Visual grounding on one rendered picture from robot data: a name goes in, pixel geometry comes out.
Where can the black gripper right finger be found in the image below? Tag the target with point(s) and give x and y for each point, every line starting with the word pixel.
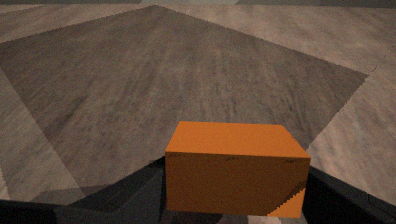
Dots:
pixel 329 200

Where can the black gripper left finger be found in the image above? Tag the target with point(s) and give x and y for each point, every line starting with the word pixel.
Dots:
pixel 139 198

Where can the orange block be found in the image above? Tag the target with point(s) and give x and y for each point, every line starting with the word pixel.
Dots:
pixel 235 168

